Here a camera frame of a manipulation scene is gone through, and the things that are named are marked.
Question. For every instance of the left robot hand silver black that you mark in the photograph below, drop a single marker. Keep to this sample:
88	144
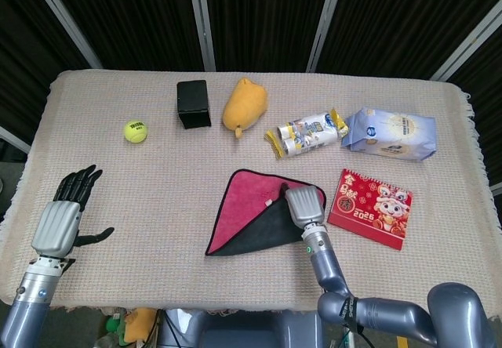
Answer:
57	226

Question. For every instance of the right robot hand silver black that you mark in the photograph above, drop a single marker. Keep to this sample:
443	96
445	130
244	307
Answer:
306	207

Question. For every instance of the pink cloth with black trim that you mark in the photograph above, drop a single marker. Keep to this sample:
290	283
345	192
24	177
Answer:
247	203

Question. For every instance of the right robot arm grey-blue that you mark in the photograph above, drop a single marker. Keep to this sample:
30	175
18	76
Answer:
329	269

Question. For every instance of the red 2026 desk calendar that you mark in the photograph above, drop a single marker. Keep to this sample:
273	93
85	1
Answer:
368	211

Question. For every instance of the white yellow bag roll pack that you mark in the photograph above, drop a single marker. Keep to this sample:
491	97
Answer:
310	132

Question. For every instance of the beige woven tablecloth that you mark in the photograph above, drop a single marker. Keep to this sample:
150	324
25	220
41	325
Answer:
157	207

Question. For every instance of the blue snack bag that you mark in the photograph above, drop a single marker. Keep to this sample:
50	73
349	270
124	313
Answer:
392	134

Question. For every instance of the green toy on floor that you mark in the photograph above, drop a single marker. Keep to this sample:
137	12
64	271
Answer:
113	324

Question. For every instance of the orange plush toy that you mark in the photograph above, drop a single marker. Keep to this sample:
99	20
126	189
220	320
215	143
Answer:
243	105

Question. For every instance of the yellow-green tennis ball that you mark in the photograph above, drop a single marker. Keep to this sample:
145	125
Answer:
136	131

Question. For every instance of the orange plush on floor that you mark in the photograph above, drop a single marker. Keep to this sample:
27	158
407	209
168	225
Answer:
139	324

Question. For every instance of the grey-blue robot torso base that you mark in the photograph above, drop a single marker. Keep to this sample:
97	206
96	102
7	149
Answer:
243	332

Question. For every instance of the black cube box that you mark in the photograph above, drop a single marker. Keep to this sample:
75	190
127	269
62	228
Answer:
193	103

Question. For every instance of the aluminium frame post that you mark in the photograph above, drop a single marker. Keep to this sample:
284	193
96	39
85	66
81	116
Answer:
466	44
496	189
202	22
13	138
325	22
64	19

